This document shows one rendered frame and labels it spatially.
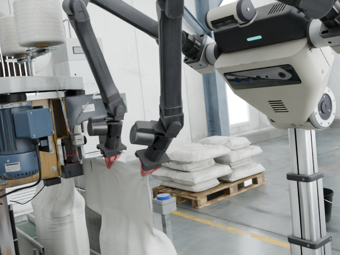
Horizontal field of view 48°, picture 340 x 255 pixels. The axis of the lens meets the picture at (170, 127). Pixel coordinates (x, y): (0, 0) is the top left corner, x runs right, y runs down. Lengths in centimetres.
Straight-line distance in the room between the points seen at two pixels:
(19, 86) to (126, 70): 523
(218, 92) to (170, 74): 628
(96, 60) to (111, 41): 508
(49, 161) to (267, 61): 91
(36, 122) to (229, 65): 68
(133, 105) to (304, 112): 527
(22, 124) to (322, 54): 97
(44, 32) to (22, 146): 39
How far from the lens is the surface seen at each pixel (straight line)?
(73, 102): 163
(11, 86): 133
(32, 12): 142
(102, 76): 138
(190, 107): 729
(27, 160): 136
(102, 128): 141
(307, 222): 159
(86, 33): 135
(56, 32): 143
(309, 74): 129
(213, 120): 756
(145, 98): 667
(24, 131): 130
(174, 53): 99
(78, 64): 545
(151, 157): 119
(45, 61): 489
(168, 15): 91
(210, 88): 753
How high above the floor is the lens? 132
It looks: 5 degrees down
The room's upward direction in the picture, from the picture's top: 6 degrees counter-clockwise
